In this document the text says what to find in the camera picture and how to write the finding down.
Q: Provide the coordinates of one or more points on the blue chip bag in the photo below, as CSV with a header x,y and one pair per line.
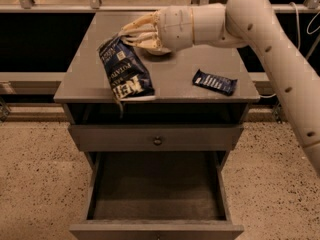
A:
x,y
128,77

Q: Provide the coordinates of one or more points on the open middle drawer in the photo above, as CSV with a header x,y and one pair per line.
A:
x,y
157,196

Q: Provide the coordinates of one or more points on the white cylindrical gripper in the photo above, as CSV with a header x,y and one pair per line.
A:
x,y
175,28

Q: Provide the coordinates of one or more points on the dark blue snack bar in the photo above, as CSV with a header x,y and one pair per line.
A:
x,y
215,83

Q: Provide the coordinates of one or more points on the metal railing frame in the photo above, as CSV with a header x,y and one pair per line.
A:
x,y
43,9

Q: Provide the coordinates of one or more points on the round brass drawer knob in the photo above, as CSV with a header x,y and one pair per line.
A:
x,y
157,141

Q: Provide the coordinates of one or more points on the closed top drawer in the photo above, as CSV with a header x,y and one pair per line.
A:
x,y
121,138

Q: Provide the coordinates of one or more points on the grey wooden drawer cabinet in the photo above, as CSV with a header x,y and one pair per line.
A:
x,y
87,98

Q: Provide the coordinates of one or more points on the white paper bowl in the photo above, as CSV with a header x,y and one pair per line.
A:
x,y
159,51

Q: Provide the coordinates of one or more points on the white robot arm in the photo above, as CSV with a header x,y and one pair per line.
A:
x,y
240,23

